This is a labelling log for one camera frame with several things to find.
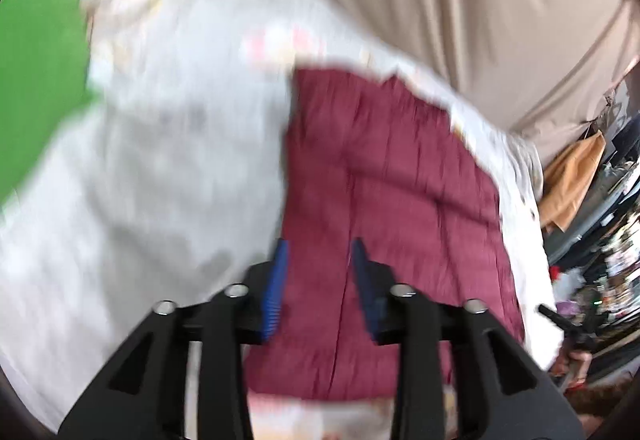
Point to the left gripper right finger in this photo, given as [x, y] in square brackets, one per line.
[501, 393]

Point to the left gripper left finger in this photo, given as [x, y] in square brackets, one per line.
[142, 390]

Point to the maroon quilted puffer jacket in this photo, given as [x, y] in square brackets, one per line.
[369, 160]

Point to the person's right hand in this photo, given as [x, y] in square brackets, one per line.
[570, 368]

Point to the orange-brown hanging garment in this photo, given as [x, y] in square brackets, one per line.
[567, 180]

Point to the white floral fleece blanket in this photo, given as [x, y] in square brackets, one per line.
[172, 181]

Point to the green cloth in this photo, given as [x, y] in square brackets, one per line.
[44, 61]

